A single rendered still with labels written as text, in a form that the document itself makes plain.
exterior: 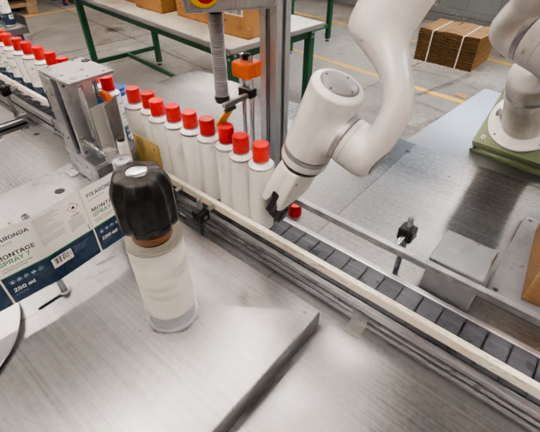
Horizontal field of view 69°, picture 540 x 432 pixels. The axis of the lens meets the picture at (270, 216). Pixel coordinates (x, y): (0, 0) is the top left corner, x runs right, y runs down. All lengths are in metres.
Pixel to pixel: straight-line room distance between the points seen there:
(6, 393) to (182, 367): 0.26
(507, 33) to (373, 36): 0.50
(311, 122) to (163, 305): 0.36
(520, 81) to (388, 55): 0.61
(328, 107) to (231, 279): 0.37
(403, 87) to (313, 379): 0.47
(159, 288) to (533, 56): 0.86
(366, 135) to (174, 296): 0.38
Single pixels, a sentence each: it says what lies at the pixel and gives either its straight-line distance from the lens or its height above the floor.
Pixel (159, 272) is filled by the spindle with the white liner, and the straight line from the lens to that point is 0.59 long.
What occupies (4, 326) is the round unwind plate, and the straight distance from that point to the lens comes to 0.82.
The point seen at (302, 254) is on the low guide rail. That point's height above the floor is 0.91.
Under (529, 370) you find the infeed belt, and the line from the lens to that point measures 0.77.
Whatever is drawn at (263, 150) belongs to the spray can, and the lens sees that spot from 0.74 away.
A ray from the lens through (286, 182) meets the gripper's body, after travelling 0.68.
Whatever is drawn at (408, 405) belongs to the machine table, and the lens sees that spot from 0.72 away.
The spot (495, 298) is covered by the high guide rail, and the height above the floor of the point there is 0.96.
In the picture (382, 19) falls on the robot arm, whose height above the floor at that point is 1.33.
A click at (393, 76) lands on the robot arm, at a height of 1.27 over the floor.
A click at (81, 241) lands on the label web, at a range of 0.79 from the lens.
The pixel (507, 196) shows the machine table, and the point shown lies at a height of 0.83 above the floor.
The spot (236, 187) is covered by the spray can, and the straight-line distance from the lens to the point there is 0.83.
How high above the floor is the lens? 1.46
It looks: 40 degrees down
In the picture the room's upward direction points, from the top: straight up
